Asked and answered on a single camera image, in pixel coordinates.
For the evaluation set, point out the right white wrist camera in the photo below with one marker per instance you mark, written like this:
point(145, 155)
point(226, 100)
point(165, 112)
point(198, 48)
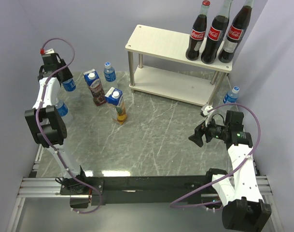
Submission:
point(206, 111)

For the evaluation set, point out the water bottle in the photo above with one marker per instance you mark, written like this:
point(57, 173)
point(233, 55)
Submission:
point(110, 75)
point(64, 112)
point(70, 88)
point(231, 97)

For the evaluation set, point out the black base crossbar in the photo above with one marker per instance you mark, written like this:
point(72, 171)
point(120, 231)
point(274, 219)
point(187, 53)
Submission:
point(142, 189)

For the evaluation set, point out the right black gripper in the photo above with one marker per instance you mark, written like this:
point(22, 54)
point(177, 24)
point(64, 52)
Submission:
point(199, 131)

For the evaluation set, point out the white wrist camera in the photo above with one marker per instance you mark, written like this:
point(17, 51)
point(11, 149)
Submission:
point(206, 111)
point(44, 52)

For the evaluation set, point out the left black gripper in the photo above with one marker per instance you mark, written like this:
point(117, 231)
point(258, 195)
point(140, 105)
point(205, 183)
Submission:
point(67, 75)

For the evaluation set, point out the grape juice carton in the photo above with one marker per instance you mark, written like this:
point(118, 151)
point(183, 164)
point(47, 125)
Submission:
point(94, 84)

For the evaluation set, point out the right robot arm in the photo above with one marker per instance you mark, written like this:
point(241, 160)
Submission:
point(243, 206)

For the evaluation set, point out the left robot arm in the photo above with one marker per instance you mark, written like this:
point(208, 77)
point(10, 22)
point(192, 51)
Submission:
point(46, 124)

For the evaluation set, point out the cola glass bottle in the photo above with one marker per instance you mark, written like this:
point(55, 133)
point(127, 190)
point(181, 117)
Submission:
point(236, 32)
point(198, 32)
point(216, 33)

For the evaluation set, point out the aluminium frame rail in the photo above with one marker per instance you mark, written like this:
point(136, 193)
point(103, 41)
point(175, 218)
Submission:
point(153, 141)

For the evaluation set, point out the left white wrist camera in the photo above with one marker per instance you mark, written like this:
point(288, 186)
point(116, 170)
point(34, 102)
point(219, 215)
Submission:
point(44, 52)

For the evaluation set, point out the white two-tier wooden shelf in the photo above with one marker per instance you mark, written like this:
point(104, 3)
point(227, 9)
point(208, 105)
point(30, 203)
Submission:
point(157, 65)

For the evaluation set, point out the pineapple juice carton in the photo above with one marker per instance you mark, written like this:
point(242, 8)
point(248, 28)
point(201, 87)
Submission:
point(115, 100)

